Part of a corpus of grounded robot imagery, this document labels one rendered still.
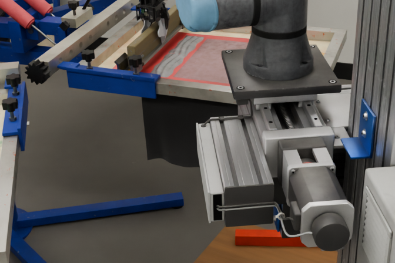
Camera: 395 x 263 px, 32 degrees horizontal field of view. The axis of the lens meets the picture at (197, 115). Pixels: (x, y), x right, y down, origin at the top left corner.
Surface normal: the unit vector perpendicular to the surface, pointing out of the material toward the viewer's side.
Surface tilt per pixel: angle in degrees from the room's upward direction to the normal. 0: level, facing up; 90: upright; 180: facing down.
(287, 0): 90
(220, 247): 0
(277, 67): 72
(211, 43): 0
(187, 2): 92
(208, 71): 0
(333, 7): 90
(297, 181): 45
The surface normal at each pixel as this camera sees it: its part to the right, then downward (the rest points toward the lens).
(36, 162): -0.04, -0.88
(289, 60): 0.19, 0.17
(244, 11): 0.24, 0.55
